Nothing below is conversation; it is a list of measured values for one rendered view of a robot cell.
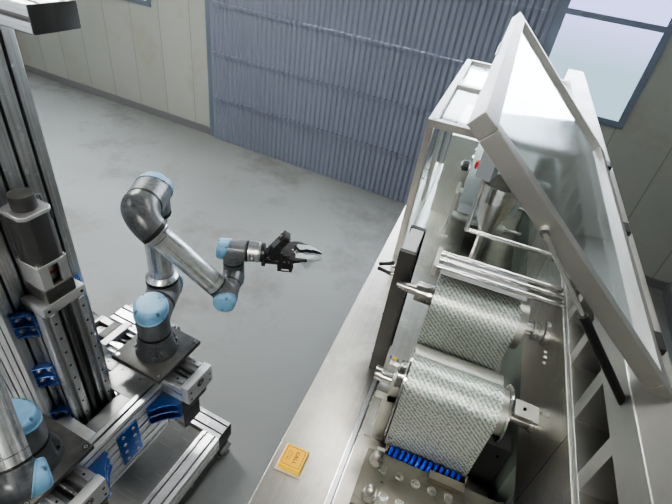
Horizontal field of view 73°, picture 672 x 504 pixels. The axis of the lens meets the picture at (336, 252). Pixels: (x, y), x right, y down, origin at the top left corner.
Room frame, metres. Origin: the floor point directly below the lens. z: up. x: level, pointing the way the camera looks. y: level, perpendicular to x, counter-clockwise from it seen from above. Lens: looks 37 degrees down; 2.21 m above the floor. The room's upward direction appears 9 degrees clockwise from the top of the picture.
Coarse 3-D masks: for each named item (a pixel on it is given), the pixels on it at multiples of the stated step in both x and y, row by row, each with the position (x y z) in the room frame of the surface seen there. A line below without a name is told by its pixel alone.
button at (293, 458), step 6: (288, 444) 0.73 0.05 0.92; (288, 450) 0.71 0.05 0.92; (294, 450) 0.71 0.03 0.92; (300, 450) 0.72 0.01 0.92; (282, 456) 0.69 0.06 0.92; (288, 456) 0.69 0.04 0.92; (294, 456) 0.70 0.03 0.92; (300, 456) 0.70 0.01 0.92; (306, 456) 0.70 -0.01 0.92; (282, 462) 0.67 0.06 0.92; (288, 462) 0.68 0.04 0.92; (294, 462) 0.68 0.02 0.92; (300, 462) 0.68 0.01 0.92; (282, 468) 0.66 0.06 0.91; (288, 468) 0.66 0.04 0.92; (294, 468) 0.66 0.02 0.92; (300, 468) 0.66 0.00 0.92; (294, 474) 0.65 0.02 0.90
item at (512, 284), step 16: (448, 256) 1.08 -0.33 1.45; (432, 272) 1.01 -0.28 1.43; (448, 272) 1.02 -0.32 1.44; (464, 272) 1.00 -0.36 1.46; (480, 272) 1.02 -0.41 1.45; (496, 272) 1.04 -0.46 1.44; (512, 272) 1.04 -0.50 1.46; (496, 288) 0.98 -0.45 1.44; (512, 288) 0.97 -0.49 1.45; (528, 288) 0.99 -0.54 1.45; (560, 288) 1.00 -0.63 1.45; (560, 304) 0.93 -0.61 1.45
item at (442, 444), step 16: (400, 416) 0.72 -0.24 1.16; (416, 416) 0.71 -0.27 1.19; (400, 432) 0.72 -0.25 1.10; (416, 432) 0.71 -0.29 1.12; (432, 432) 0.70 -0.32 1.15; (448, 432) 0.69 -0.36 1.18; (464, 432) 0.68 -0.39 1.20; (400, 448) 0.71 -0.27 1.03; (416, 448) 0.70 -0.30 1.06; (432, 448) 0.69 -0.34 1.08; (448, 448) 0.68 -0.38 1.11; (464, 448) 0.67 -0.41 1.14; (480, 448) 0.66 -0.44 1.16; (448, 464) 0.68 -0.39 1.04; (464, 464) 0.67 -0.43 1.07
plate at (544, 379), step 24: (528, 264) 1.52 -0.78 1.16; (552, 264) 1.21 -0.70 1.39; (552, 312) 0.98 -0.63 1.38; (552, 336) 0.89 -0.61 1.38; (528, 360) 0.96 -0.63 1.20; (552, 360) 0.81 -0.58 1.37; (528, 384) 0.86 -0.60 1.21; (552, 384) 0.73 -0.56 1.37; (552, 408) 0.66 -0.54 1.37; (528, 432) 0.69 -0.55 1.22; (552, 432) 0.60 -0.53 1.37; (528, 456) 0.62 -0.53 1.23; (552, 456) 0.54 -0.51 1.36; (528, 480) 0.56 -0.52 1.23; (552, 480) 0.49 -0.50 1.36
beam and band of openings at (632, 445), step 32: (576, 96) 2.23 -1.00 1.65; (608, 160) 1.48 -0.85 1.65; (576, 288) 1.01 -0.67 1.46; (576, 320) 0.86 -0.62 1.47; (576, 352) 0.73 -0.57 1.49; (608, 352) 0.62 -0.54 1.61; (576, 384) 0.67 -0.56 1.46; (608, 384) 0.55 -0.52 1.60; (640, 384) 0.51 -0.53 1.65; (576, 416) 0.57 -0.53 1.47; (608, 416) 0.49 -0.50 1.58; (640, 416) 0.45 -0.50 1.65; (576, 448) 0.51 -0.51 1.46; (608, 448) 0.44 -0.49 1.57; (640, 448) 0.39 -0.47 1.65; (576, 480) 0.45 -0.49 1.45; (608, 480) 0.42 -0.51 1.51; (640, 480) 0.35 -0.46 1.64
